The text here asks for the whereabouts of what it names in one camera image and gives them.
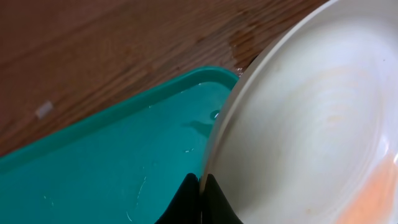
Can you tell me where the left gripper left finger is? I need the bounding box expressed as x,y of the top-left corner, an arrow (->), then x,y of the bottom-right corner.
155,173 -> 200,224

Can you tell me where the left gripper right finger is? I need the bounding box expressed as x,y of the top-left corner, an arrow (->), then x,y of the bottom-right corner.
201,174 -> 243,224

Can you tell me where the white plate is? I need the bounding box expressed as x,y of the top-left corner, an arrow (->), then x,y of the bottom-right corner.
201,0 -> 397,223

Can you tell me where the teal plastic tray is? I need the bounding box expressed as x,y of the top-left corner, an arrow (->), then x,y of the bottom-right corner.
1,67 -> 238,223

